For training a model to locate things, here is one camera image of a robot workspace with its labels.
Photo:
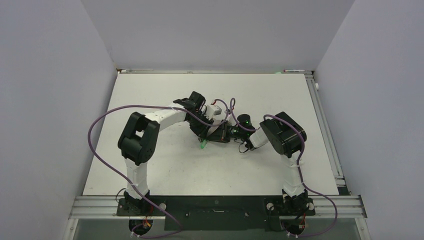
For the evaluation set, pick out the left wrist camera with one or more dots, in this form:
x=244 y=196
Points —
x=212 y=110

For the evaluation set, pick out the aluminium right rail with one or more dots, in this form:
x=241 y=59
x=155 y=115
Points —
x=325 y=131

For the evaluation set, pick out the green key tag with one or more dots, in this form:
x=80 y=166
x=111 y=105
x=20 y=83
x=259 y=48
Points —
x=203 y=143

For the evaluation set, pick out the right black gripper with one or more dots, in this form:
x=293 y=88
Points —
x=217 y=135

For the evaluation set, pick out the aluminium back rail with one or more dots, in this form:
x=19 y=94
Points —
x=237 y=71

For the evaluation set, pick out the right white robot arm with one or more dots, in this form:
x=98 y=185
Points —
x=287 y=139

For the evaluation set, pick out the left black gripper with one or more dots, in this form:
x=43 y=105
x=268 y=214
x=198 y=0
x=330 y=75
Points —
x=201 y=131

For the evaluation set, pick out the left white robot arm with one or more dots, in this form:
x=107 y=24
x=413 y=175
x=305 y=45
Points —
x=140 y=135

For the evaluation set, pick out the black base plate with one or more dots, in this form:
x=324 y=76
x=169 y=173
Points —
x=218 y=213

